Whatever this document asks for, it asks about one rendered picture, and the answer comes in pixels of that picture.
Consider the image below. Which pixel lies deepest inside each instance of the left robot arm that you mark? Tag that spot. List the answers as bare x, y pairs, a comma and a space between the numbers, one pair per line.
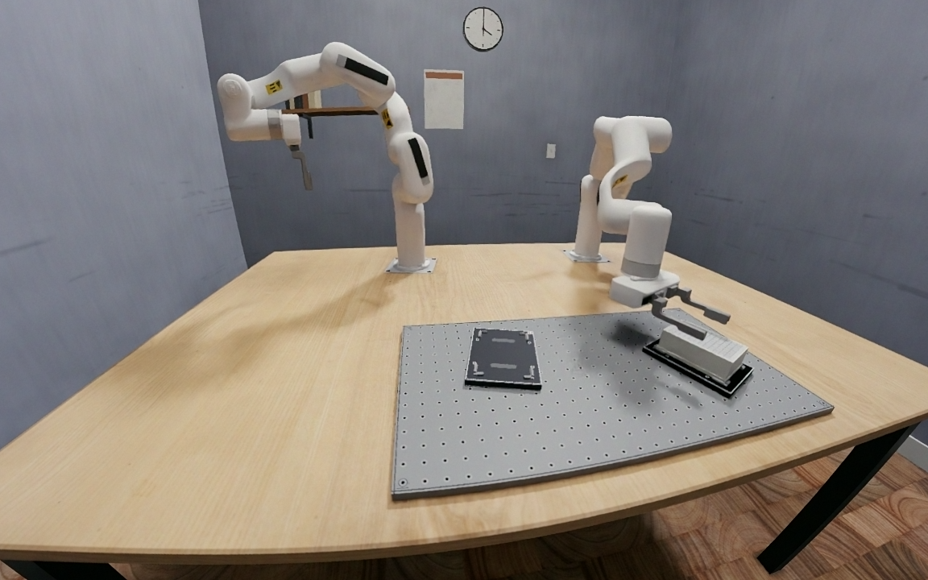
617, 169

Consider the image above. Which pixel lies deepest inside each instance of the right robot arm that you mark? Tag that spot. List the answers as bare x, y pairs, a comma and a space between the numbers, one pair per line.
338, 63

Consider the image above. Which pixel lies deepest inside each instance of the black rectangular plate nest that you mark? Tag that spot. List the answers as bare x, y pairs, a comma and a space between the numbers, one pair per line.
717, 385
503, 358

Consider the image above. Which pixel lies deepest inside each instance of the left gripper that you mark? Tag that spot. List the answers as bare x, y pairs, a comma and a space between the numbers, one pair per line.
631, 290

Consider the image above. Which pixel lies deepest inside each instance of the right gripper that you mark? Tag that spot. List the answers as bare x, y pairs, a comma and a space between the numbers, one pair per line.
290, 128

